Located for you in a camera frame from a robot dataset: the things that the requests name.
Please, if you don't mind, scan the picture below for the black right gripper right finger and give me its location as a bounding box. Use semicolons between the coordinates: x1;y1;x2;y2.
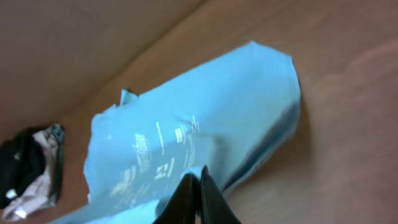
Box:
200;166;241;224

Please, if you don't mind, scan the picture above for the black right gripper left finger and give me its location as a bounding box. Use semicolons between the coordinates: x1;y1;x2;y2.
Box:
153;174;198;224

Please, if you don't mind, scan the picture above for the light blue t-shirt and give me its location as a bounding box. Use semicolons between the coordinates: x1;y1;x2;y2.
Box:
58;42;301;223

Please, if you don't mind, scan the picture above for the beige folded garment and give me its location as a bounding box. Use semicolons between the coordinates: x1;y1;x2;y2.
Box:
2;130;59;222

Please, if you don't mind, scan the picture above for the grey-blue folded garment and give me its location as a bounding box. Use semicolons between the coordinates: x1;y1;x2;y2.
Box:
50;124;65;206

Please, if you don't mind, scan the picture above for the black folded garment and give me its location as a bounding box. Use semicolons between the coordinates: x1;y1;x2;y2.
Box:
1;128;46;209

